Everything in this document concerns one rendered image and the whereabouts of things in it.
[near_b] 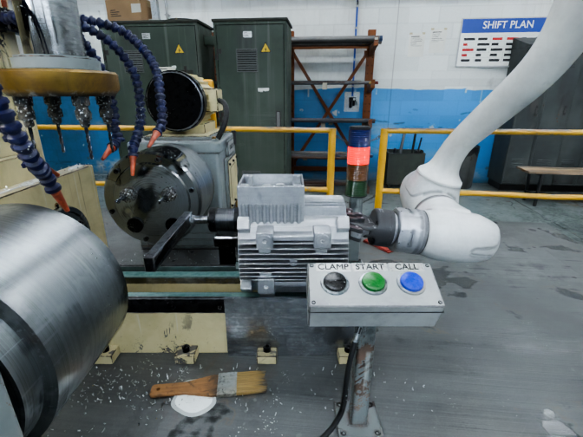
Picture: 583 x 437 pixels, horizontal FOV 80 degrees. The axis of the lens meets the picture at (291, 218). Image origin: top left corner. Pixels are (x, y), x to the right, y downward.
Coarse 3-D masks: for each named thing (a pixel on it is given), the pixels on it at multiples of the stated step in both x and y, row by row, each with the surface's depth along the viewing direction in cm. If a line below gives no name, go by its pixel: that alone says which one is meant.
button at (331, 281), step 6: (330, 276) 46; (336, 276) 46; (342, 276) 46; (324, 282) 45; (330, 282) 45; (336, 282) 45; (342, 282) 45; (330, 288) 44; (336, 288) 44; (342, 288) 45
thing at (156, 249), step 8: (184, 216) 81; (176, 224) 77; (184, 224) 78; (192, 224) 84; (168, 232) 72; (176, 232) 73; (184, 232) 78; (160, 240) 68; (168, 240) 69; (176, 240) 73; (152, 248) 65; (160, 248) 65; (168, 248) 68; (144, 256) 62; (152, 256) 61; (160, 256) 64; (144, 264) 62; (152, 264) 62; (160, 264) 64
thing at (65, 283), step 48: (0, 240) 37; (48, 240) 40; (96, 240) 46; (0, 288) 32; (48, 288) 36; (96, 288) 43; (0, 336) 31; (48, 336) 34; (96, 336) 42; (48, 384) 35
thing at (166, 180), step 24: (168, 144) 99; (120, 168) 87; (144, 168) 87; (168, 168) 87; (192, 168) 91; (120, 192) 86; (144, 192) 89; (168, 192) 86; (192, 192) 89; (120, 216) 91; (144, 216) 91; (168, 216) 91; (144, 240) 93
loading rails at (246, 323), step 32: (128, 288) 78; (160, 288) 78; (192, 288) 78; (224, 288) 78; (128, 320) 69; (160, 320) 69; (192, 320) 69; (224, 320) 69; (256, 320) 68; (288, 320) 68; (128, 352) 71; (160, 352) 71; (192, 352) 69; (224, 352) 71; (256, 352) 70; (288, 352) 70; (320, 352) 70
